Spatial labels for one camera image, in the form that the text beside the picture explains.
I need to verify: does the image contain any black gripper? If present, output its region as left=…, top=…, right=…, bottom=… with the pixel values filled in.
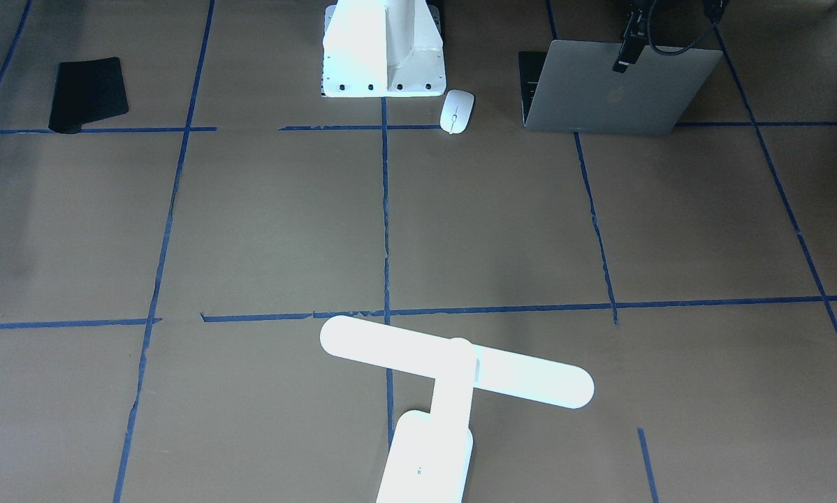
left=613, top=1, right=671, bottom=73

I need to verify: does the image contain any grey laptop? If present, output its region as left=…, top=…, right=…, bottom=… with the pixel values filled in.
left=518, top=39, right=722, bottom=135

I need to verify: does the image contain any white wireless mouse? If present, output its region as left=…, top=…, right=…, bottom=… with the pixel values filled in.
left=439, top=89, right=475, bottom=134

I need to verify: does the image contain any black mouse pad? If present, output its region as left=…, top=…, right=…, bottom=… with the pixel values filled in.
left=48, top=57, right=130, bottom=134

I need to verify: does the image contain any white desk lamp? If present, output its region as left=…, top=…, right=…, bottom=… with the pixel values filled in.
left=319, top=316, right=595, bottom=502

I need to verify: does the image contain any black braided camera cable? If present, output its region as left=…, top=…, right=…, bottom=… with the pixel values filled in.
left=646, top=0, right=727, bottom=57

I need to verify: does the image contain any white pedestal column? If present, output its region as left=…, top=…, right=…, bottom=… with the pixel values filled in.
left=321, top=1, right=447, bottom=99

